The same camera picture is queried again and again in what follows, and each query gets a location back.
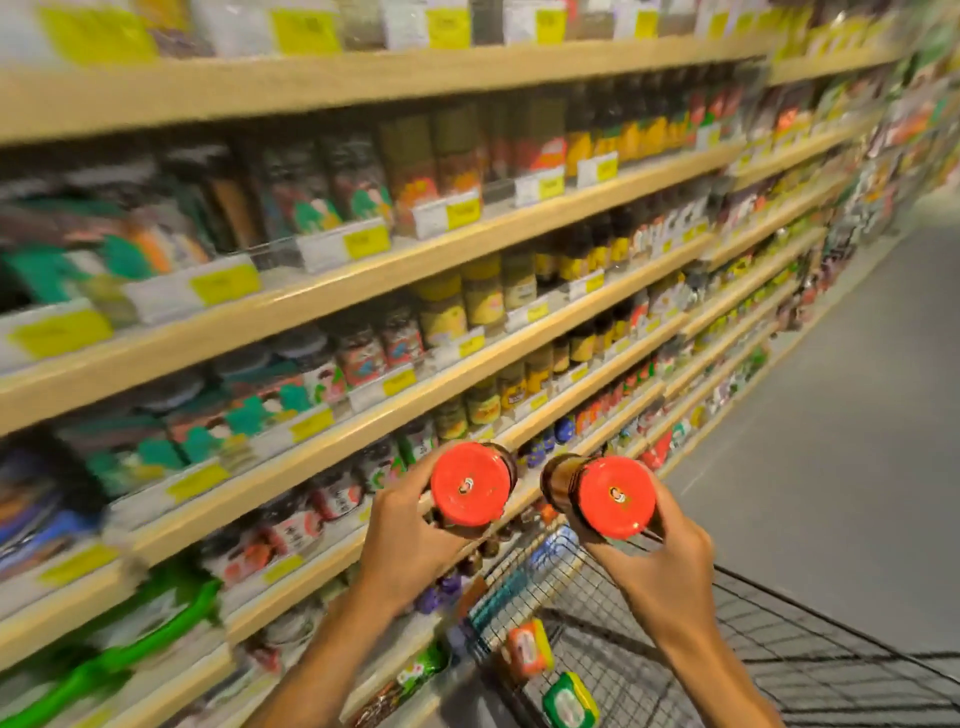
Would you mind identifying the row of green packets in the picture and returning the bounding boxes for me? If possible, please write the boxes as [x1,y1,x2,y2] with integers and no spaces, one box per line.
[0,570,226,728]

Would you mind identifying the red lidded brown jar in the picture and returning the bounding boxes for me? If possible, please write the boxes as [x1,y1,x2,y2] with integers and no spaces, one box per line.
[540,453,659,542]
[429,441,519,531]

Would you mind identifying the person's left forearm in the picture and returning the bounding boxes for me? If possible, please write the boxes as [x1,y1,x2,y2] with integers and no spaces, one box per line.
[246,583,402,728]

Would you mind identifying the row of red labelled jars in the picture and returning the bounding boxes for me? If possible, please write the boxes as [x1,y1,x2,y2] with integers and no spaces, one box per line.
[326,296,429,387]

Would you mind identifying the row of dark sauce bottles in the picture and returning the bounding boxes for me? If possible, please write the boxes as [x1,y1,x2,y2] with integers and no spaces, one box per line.
[375,66,755,226]

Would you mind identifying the rows of distant mixed goods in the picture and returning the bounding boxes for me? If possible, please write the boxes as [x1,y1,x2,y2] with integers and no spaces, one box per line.
[712,0,960,470]

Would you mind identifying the black wire shopping cart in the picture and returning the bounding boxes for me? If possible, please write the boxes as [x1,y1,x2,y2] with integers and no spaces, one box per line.
[448,517,960,728]

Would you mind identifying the row of green labelled jars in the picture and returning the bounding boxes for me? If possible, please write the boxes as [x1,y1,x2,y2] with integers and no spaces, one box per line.
[48,326,350,500]

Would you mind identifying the row of small dark bottles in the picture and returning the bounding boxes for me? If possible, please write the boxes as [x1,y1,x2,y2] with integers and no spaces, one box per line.
[531,191,717,290]

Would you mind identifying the row of yellow price labels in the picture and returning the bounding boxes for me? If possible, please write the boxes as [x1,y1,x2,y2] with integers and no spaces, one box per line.
[0,0,826,594]

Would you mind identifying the blue cart seat flap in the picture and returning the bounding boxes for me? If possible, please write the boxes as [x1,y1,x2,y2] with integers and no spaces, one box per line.
[468,525,582,640]

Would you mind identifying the green white packet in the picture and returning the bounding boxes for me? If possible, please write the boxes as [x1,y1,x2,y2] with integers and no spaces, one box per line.
[541,670,601,728]

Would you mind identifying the row of dark green-print packets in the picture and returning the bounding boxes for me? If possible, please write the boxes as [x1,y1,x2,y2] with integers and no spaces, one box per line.
[0,123,395,320]

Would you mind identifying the person's right forearm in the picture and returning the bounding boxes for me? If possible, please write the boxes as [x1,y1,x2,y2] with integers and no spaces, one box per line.
[658,621,786,728]

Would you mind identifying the wooden shelving unit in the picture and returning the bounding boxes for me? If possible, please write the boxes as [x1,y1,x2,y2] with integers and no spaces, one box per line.
[0,0,912,728]

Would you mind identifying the person's left hand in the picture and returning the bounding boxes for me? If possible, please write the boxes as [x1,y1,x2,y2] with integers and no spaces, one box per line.
[358,448,482,610]

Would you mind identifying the person's right hand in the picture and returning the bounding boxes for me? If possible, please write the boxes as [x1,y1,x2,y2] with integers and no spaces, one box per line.
[576,480,718,648]

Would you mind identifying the row of yellow labelled jars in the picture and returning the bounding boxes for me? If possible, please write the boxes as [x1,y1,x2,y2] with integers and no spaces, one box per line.
[411,251,543,348]

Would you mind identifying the row of small yellow jars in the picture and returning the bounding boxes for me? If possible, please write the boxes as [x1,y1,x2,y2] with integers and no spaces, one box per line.
[433,318,639,444]

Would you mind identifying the orange snack packet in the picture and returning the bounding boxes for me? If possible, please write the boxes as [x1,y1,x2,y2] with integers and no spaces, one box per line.
[504,618,557,681]

